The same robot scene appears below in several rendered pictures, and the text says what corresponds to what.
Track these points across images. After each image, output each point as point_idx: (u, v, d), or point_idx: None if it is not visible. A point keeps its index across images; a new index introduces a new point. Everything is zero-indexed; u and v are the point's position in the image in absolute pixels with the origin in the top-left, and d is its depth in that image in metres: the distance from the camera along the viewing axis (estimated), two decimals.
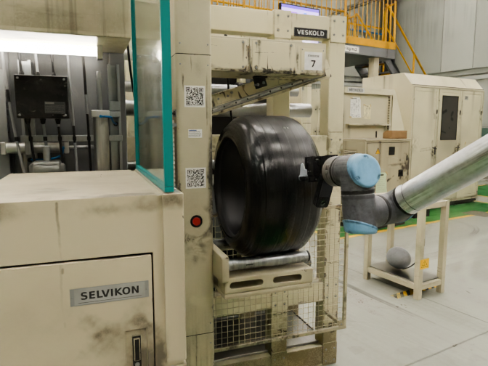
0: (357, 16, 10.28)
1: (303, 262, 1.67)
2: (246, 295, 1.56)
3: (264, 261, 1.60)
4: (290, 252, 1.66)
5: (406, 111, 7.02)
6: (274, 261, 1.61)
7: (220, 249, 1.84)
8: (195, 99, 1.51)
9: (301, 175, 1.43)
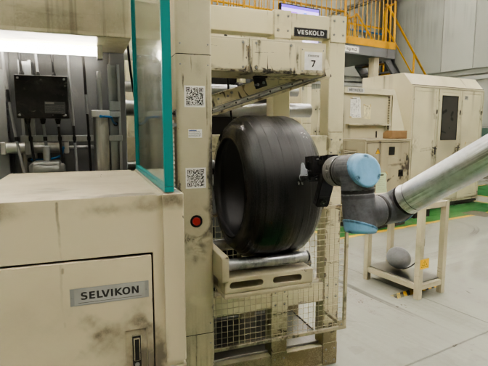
0: (357, 16, 10.28)
1: None
2: (246, 295, 1.56)
3: None
4: (293, 261, 1.64)
5: (406, 111, 7.02)
6: None
7: None
8: (195, 99, 1.51)
9: (301, 174, 1.43)
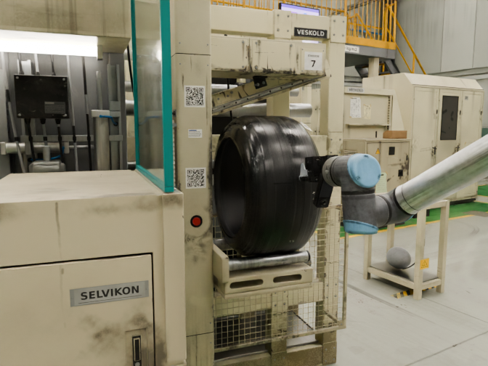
0: (357, 16, 10.28)
1: (304, 253, 1.66)
2: (246, 295, 1.56)
3: (261, 255, 1.63)
4: None
5: (406, 111, 7.02)
6: (271, 253, 1.64)
7: (220, 240, 1.84)
8: (195, 99, 1.51)
9: (301, 175, 1.43)
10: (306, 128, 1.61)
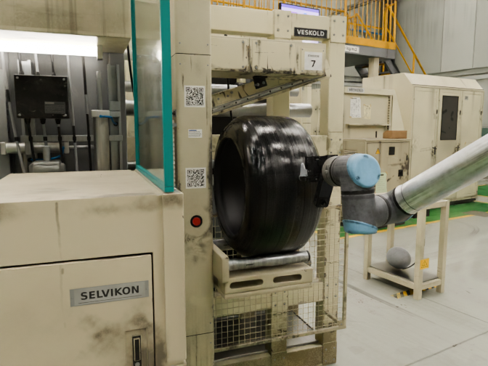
0: (357, 16, 10.28)
1: (303, 262, 1.67)
2: (246, 295, 1.56)
3: (264, 261, 1.60)
4: (290, 252, 1.66)
5: (406, 111, 7.02)
6: (274, 261, 1.61)
7: (220, 249, 1.84)
8: (195, 99, 1.51)
9: (301, 175, 1.43)
10: None
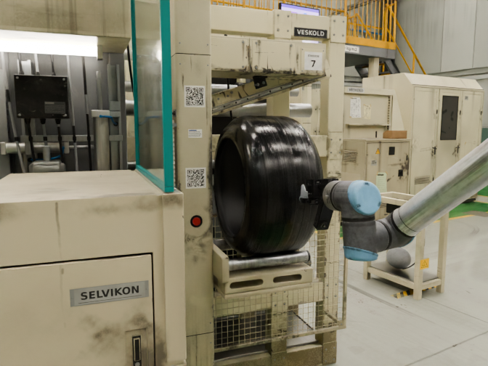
0: (357, 16, 10.28)
1: (304, 254, 1.66)
2: (246, 295, 1.56)
3: (261, 255, 1.63)
4: None
5: (406, 111, 7.02)
6: (271, 253, 1.64)
7: (220, 241, 1.84)
8: (195, 99, 1.51)
9: (302, 196, 1.43)
10: None
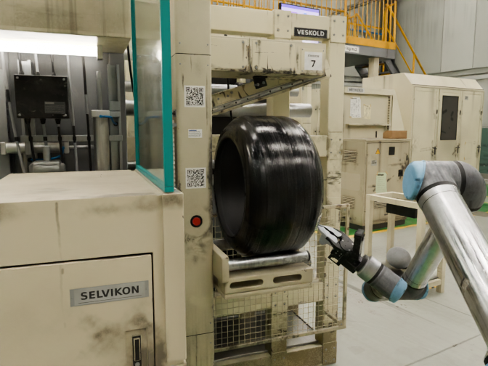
0: (357, 16, 10.28)
1: (302, 250, 1.67)
2: (246, 295, 1.56)
3: None
4: None
5: (406, 111, 7.02)
6: None
7: (218, 239, 1.85)
8: (195, 99, 1.51)
9: (329, 231, 1.60)
10: (314, 230, 1.58)
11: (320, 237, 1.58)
